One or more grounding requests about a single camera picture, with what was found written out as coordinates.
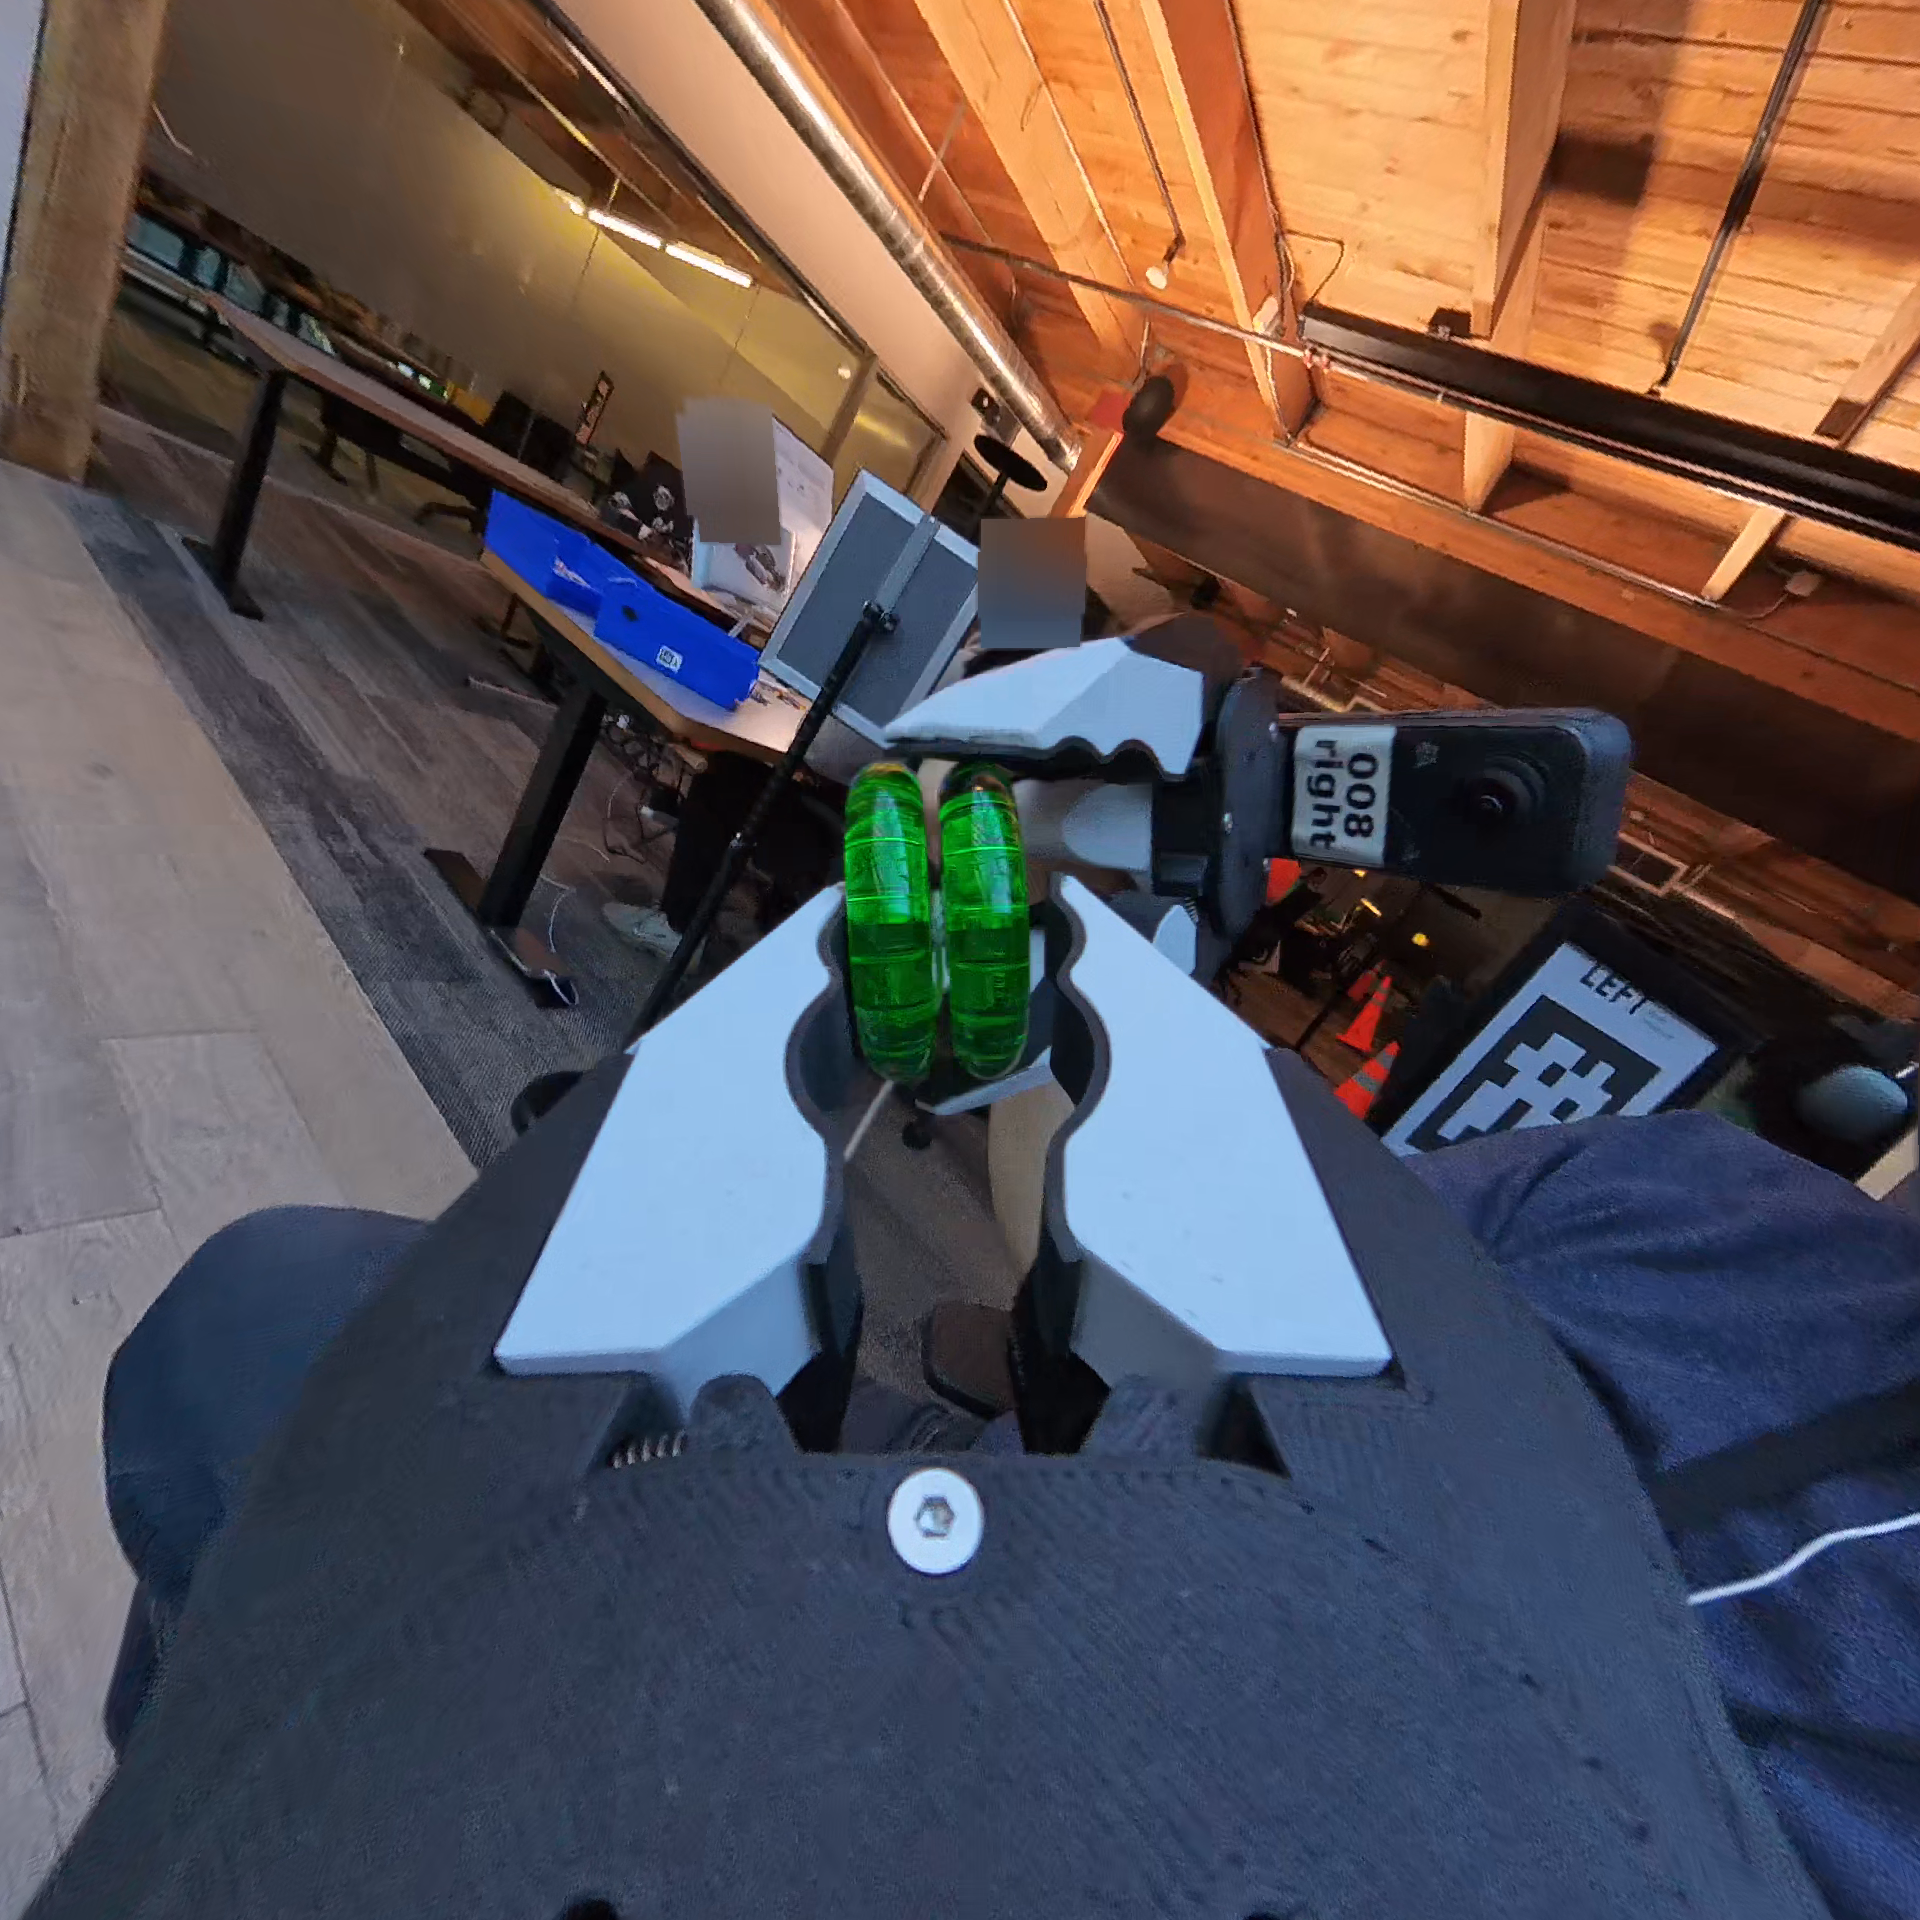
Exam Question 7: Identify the wooden support post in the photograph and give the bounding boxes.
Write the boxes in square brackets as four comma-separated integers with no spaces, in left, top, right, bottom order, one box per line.
[0,0,170,485]

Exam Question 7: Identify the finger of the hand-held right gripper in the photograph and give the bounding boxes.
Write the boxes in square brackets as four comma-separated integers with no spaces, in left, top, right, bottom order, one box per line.
[882,630,1214,785]
[1031,780,1160,871]

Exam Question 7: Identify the thin white cable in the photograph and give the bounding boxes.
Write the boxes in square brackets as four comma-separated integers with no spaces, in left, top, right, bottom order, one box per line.
[1688,1512,1920,1611]

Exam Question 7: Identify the grey round speaker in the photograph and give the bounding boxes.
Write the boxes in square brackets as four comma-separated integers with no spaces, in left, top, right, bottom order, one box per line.
[1797,1058,1920,1153]

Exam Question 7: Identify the silver metal duct pipe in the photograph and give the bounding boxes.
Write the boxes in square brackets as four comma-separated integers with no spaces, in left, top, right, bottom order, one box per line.
[695,0,1083,470]

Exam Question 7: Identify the white printed display board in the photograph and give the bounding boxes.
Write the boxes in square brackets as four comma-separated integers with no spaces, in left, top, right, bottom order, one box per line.
[687,414,838,604]

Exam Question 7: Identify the grey light panel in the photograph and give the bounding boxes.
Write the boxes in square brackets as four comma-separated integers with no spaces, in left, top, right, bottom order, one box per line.
[756,468,988,746]

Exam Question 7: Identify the black roll screen housing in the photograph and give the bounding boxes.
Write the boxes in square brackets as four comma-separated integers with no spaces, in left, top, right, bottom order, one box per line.
[1296,305,1920,551]

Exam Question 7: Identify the white board with black pattern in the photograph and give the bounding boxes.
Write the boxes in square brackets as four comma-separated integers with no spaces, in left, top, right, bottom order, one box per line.
[1378,912,1754,1159]

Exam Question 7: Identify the blue plastic bin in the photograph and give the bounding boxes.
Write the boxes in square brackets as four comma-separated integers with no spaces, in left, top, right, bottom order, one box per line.
[483,489,650,613]
[593,577,763,713]

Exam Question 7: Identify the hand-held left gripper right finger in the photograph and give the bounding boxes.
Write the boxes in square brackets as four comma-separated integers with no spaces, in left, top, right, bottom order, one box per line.
[1031,873,1395,1424]

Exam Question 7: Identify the person's left leg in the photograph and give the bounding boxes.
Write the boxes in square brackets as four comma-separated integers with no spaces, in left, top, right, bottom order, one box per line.
[101,1204,451,1748]

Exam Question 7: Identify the green translucent yoyo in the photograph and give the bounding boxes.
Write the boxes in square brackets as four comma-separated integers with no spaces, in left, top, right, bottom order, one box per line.
[841,758,1034,1086]

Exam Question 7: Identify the black stand pole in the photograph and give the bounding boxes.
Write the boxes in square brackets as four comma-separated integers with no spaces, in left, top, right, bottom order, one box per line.
[620,524,934,1054]

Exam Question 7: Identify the wooden table with black legs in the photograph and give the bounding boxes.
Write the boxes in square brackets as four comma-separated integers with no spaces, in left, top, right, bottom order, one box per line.
[427,547,846,1010]

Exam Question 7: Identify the long wooden table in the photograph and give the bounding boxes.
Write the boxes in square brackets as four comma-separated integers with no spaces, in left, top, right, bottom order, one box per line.
[127,281,605,619]

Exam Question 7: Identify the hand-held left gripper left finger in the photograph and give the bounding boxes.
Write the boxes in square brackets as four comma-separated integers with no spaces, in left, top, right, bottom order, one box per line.
[492,883,863,1434]

